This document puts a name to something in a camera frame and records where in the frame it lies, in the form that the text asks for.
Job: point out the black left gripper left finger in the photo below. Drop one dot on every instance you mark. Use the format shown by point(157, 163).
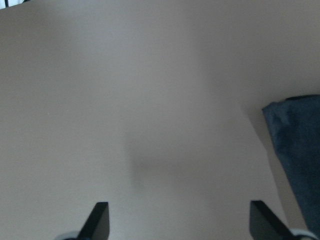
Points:
point(97, 225)

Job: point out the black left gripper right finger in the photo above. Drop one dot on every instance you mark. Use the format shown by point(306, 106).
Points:
point(265, 225)

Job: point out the black printed t-shirt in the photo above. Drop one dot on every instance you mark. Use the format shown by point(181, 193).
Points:
point(294, 128)

